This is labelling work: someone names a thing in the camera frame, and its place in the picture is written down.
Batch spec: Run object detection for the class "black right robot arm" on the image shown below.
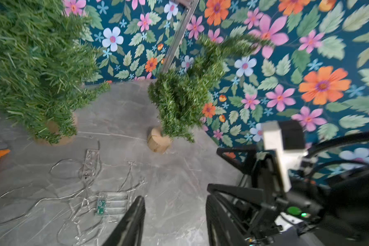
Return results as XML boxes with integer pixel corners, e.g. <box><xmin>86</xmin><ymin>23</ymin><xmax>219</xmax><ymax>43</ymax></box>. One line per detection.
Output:
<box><xmin>206</xmin><ymin>122</ymin><xmax>369</xmax><ymax>246</ymax></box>

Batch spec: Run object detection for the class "thin wire string light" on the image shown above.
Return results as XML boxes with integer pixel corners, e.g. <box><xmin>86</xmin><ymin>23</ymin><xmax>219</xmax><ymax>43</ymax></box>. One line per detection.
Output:
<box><xmin>0</xmin><ymin>138</ymin><xmax>144</xmax><ymax>246</ymax></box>

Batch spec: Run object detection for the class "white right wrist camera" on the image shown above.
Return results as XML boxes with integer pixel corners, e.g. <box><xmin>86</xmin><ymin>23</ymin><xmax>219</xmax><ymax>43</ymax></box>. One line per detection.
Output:
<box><xmin>261</xmin><ymin>120</ymin><xmax>307</xmax><ymax>192</ymax></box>

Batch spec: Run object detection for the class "dark green tree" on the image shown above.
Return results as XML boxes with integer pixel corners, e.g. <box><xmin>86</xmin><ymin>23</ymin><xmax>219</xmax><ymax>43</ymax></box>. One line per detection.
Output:
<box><xmin>0</xmin><ymin>1</ymin><xmax>110</xmax><ymax>145</ymax></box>
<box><xmin>147</xmin><ymin>34</ymin><xmax>273</xmax><ymax>153</ymax></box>

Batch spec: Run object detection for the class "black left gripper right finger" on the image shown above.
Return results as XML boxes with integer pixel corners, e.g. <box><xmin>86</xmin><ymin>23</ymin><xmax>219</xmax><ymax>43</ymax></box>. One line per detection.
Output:
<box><xmin>206</xmin><ymin>195</ymin><xmax>247</xmax><ymax>246</ymax></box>

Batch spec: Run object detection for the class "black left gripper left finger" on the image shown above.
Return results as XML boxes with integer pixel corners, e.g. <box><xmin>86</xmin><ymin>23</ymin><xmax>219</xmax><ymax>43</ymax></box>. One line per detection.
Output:
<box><xmin>102</xmin><ymin>196</ymin><xmax>146</xmax><ymax>246</ymax></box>

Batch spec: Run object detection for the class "clear battery box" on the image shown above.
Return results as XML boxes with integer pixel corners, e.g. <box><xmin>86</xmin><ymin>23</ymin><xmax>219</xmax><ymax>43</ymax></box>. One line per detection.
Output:
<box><xmin>96</xmin><ymin>192</ymin><xmax>129</xmax><ymax>216</ymax></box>

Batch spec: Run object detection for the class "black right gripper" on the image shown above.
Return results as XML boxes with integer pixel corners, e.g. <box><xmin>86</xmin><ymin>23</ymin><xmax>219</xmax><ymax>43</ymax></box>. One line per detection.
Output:
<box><xmin>207</xmin><ymin>147</ymin><xmax>292</xmax><ymax>237</ymax></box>

